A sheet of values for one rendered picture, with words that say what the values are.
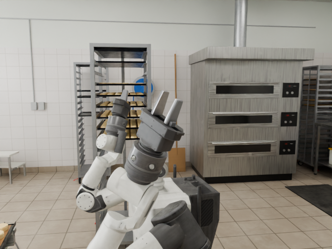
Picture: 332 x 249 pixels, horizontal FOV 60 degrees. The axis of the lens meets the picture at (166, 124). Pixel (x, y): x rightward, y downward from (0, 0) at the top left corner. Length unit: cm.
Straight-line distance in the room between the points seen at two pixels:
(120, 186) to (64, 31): 464
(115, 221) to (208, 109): 361
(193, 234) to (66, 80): 451
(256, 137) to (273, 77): 92
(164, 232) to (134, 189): 20
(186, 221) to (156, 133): 32
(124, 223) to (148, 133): 22
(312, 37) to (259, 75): 195
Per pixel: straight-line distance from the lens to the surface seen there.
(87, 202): 131
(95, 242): 77
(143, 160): 66
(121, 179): 72
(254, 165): 465
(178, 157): 503
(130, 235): 279
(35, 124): 534
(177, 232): 86
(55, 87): 521
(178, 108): 64
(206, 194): 104
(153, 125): 65
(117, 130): 127
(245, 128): 447
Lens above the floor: 149
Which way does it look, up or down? 8 degrees down
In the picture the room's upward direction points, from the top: straight up
